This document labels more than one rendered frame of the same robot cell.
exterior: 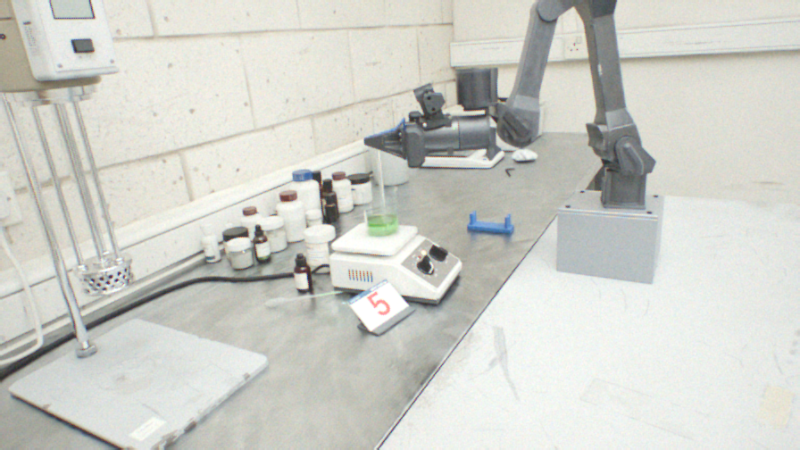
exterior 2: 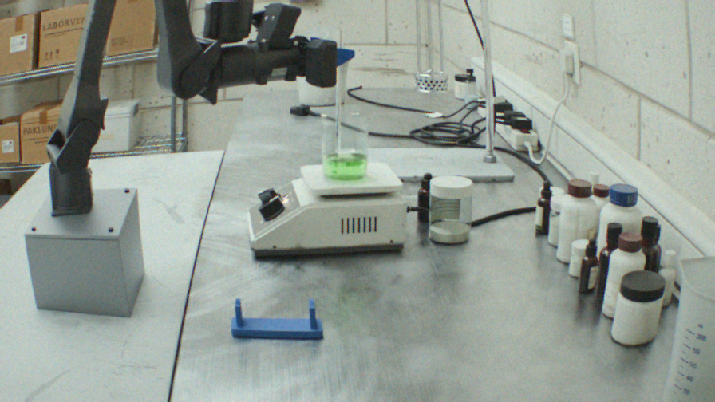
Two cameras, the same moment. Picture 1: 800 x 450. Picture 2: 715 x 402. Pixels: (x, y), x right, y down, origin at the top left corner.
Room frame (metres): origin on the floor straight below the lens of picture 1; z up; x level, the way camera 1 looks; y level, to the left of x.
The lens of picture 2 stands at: (1.84, -0.60, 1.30)
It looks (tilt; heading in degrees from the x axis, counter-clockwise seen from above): 17 degrees down; 146
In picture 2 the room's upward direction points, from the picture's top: straight up
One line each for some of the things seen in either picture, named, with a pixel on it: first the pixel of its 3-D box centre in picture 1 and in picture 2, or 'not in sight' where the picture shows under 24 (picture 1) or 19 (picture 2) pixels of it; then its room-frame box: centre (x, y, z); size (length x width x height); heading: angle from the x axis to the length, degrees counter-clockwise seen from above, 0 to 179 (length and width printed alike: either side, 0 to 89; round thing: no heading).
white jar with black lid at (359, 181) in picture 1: (358, 188); (638, 308); (1.38, 0.11, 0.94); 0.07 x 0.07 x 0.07
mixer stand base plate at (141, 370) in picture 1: (139, 374); (426, 163); (0.62, 0.38, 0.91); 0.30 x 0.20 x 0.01; 60
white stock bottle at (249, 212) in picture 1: (252, 226); (599, 214); (1.11, 0.34, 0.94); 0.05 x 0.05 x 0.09
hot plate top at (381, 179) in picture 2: (375, 237); (349, 178); (0.87, 0.05, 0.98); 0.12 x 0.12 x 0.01; 65
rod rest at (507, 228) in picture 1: (490, 221); (274, 317); (1.08, -0.19, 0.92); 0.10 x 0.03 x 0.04; 60
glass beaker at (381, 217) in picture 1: (382, 212); (345, 149); (0.88, 0.04, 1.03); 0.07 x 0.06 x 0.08; 147
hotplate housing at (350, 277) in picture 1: (390, 262); (330, 210); (0.86, 0.03, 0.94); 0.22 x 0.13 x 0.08; 65
